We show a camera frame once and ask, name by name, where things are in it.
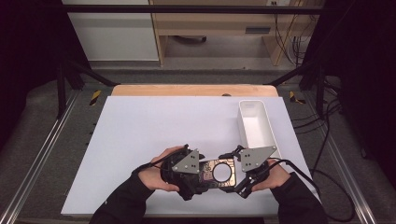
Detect black curtain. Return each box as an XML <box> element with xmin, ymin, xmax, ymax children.
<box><xmin>303</xmin><ymin>0</ymin><xmax>396</xmax><ymax>181</ymax></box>
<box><xmin>0</xmin><ymin>0</ymin><xmax>92</xmax><ymax>152</ymax></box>

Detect dark patterned phone case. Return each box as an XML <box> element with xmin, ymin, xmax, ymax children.
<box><xmin>199</xmin><ymin>158</ymin><xmax>238</xmax><ymax>192</ymax></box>

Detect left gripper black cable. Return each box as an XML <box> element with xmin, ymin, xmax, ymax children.
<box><xmin>132</xmin><ymin>143</ymin><xmax>191</xmax><ymax>175</ymax></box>

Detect person's right hand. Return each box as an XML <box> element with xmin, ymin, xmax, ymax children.
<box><xmin>251</xmin><ymin>158</ymin><xmax>292</xmax><ymax>192</ymax></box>

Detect aluminium rail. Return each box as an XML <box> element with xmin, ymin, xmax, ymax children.
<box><xmin>303</xmin><ymin>91</ymin><xmax>379</xmax><ymax>224</ymax></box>
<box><xmin>0</xmin><ymin>90</ymin><xmax>80</xmax><ymax>224</ymax></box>

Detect grey label on desk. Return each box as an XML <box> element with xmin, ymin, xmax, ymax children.
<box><xmin>245</xmin><ymin>26</ymin><xmax>272</xmax><ymax>35</ymax></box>

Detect person's left hand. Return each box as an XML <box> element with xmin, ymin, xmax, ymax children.
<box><xmin>137</xmin><ymin>146</ymin><xmax>188</xmax><ymax>192</ymax></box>

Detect black horizontal frame bar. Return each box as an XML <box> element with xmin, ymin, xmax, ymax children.
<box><xmin>60</xmin><ymin>4</ymin><xmax>328</xmax><ymax>15</ymax></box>

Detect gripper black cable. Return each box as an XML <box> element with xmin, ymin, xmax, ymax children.
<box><xmin>264</xmin><ymin>118</ymin><xmax>357</xmax><ymax>223</ymax></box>
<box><xmin>132</xmin><ymin>143</ymin><xmax>191</xmax><ymax>175</ymax></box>

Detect hanging cable bundle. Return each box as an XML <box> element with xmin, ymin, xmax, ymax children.
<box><xmin>273</xmin><ymin>3</ymin><xmax>316</xmax><ymax>67</ymax></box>

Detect black floor cables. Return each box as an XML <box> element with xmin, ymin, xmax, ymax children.
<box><xmin>292</xmin><ymin>77</ymin><xmax>344</xmax><ymax>136</ymax></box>

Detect yellow black tape marker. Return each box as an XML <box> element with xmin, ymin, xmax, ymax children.
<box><xmin>89</xmin><ymin>90</ymin><xmax>103</xmax><ymax>106</ymax></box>
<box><xmin>289</xmin><ymin>91</ymin><xmax>306</xmax><ymax>105</ymax></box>

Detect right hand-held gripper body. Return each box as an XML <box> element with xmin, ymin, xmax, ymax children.
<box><xmin>233</xmin><ymin>145</ymin><xmax>278</xmax><ymax>191</ymax></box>

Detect white board table cover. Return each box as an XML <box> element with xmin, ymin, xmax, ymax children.
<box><xmin>60</xmin><ymin>95</ymin><xmax>320</xmax><ymax>217</ymax></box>

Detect black metal stand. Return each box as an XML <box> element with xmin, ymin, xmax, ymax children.
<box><xmin>55</xmin><ymin>58</ymin><xmax>120</xmax><ymax>119</ymax></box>
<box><xmin>264</xmin><ymin>58</ymin><xmax>328</xmax><ymax>119</ymax></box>

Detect white cabinet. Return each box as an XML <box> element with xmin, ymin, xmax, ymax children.
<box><xmin>61</xmin><ymin>0</ymin><xmax>161</xmax><ymax>62</ymax></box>

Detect white plastic bin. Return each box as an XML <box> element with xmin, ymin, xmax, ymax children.
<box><xmin>236</xmin><ymin>99</ymin><xmax>283</xmax><ymax>161</ymax></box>

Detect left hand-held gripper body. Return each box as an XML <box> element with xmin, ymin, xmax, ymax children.
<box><xmin>160</xmin><ymin>145</ymin><xmax>213</xmax><ymax>202</ymax></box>

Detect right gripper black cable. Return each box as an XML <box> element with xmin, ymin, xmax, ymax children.
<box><xmin>264</xmin><ymin>118</ymin><xmax>357</xmax><ymax>223</ymax></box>

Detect light wooden desk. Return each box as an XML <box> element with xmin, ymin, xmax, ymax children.
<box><xmin>148</xmin><ymin>0</ymin><xmax>325</xmax><ymax>67</ymax></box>

